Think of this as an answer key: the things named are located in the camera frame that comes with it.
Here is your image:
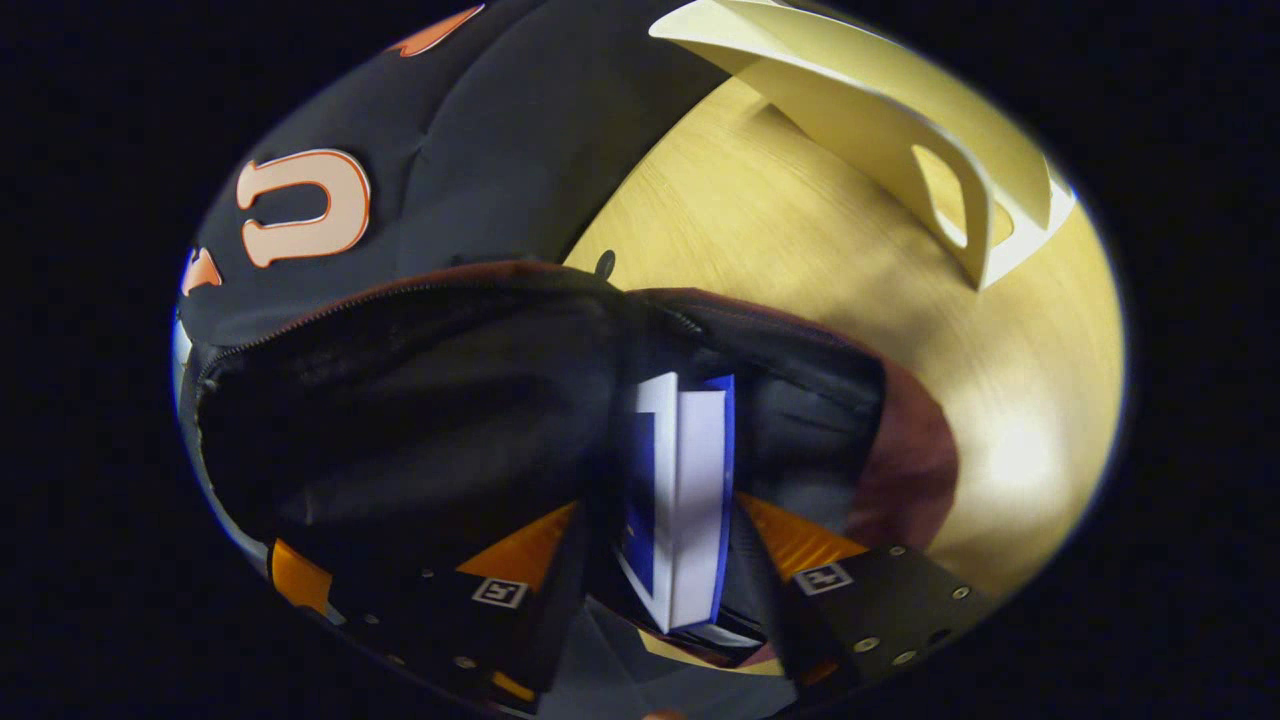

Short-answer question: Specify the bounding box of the maroon schoolbag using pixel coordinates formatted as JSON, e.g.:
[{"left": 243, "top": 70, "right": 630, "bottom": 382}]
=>
[{"left": 190, "top": 260, "right": 961, "bottom": 701}]

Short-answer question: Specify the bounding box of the blue book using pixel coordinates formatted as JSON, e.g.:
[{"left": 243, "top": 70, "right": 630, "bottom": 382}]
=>
[{"left": 610, "top": 372, "right": 771, "bottom": 651}]

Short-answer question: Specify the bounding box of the white bookshelf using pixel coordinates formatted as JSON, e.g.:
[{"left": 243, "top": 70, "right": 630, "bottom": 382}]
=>
[{"left": 648, "top": 0, "right": 1079, "bottom": 291}]

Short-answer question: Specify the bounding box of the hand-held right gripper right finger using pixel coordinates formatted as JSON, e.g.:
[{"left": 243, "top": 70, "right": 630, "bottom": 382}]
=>
[{"left": 735, "top": 490, "right": 1001, "bottom": 693}]

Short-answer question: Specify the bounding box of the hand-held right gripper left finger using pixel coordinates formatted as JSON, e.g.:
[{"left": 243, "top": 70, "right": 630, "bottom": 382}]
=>
[{"left": 330, "top": 500, "right": 591, "bottom": 706}]

